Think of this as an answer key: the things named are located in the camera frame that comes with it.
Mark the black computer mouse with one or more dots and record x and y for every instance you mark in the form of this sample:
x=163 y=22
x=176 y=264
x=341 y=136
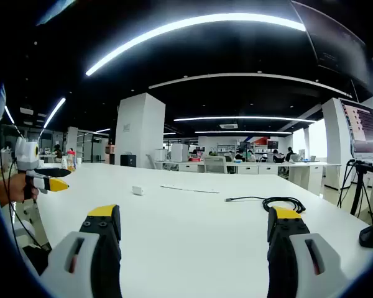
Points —
x=371 y=236

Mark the ceiling air conditioner vent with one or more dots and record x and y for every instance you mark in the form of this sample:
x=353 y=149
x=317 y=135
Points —
x=228 y=126

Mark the dark hanging monitor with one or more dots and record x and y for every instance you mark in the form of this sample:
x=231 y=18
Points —
x=335 y=40

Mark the white display shelves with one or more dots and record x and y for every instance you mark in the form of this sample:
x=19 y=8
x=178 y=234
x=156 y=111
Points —
x=227 y=147

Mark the white chair frame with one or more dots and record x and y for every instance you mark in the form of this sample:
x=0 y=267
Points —
x=37 y=223

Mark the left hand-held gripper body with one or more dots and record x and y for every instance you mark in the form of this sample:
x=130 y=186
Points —
x=26 y=155

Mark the grey office chair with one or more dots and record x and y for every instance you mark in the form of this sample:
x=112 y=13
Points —
x=214 y=164

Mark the linear ceiling lights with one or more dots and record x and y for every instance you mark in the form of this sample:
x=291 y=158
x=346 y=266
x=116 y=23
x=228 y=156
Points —
x=236 y=17

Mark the white square column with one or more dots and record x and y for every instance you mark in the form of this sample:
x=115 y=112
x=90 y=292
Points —
x=334 y=139
x=140 y=130

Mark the white charger adapter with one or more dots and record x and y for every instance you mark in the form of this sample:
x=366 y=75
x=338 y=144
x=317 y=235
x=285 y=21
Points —
x=138 y=190

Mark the open laptop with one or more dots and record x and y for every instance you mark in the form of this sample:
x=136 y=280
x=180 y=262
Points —
x=366 y=133

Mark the person's left hand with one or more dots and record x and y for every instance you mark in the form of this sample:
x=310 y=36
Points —
x=14 y=189

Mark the black laptop stand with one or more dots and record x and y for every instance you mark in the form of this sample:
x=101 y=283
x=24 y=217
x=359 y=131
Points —
x=359 y=192

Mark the tall white cabinet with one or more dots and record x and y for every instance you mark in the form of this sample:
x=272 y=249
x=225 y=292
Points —
x=179 y=152

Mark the small white cabinet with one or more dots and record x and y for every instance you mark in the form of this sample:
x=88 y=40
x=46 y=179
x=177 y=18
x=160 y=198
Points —
x=161 y=155

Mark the black cabinet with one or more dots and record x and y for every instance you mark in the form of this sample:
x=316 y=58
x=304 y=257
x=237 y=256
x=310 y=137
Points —
x=128 y=160

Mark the white desk strip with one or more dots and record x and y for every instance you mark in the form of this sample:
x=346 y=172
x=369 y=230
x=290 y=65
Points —
x=189 y=189

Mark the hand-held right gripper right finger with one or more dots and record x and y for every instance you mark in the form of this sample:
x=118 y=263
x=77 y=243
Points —
x=283 y=254

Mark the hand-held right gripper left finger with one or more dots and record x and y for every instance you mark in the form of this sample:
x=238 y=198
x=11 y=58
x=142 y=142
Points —
x=105 y=248

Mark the background computer monitor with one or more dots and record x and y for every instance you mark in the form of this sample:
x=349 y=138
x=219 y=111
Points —
x=244 y=146
x=272 y=144

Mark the row of white office desks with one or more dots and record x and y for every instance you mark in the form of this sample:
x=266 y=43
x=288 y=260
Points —
x=267 y=169

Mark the white desk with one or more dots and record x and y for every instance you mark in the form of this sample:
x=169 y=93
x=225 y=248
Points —
x=189 y=232

